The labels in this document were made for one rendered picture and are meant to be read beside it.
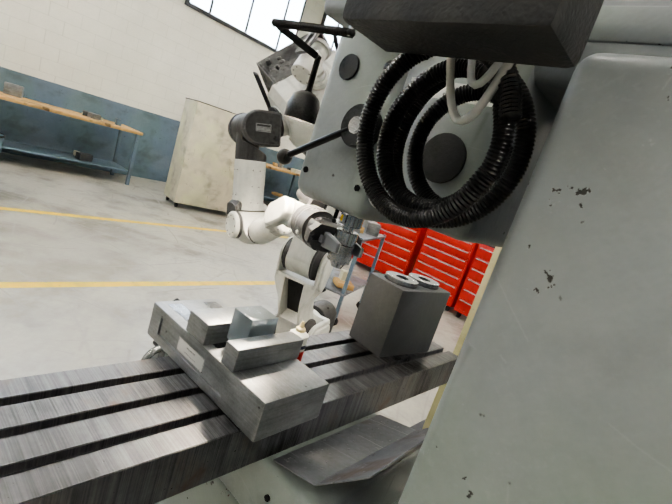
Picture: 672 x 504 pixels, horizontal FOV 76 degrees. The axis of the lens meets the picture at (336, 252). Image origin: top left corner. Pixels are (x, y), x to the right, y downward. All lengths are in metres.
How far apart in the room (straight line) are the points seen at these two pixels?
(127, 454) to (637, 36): 0.78
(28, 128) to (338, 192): 7.69
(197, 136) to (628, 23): 6.47
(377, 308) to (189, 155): 5.92
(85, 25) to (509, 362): 8.22
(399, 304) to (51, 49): 7.63
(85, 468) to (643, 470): 0.58
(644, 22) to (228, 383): 0.71
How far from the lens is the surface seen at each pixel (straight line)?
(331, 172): 0.77
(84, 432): 0.69
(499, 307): 0.47
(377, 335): 1.12
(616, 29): 0.62
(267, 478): 0.83
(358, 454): 0.87
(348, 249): 0.85
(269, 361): 0.77
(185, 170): 6.88
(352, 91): 0.79
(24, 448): 0.67
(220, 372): 0.75
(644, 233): 0.44
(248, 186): 1.26
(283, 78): 1.35
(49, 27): 8.28
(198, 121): 6.83
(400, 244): 6.16
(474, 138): 0.62
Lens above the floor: 1.39
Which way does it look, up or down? 11 degrees down
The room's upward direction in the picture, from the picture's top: 18 degrees clockwise
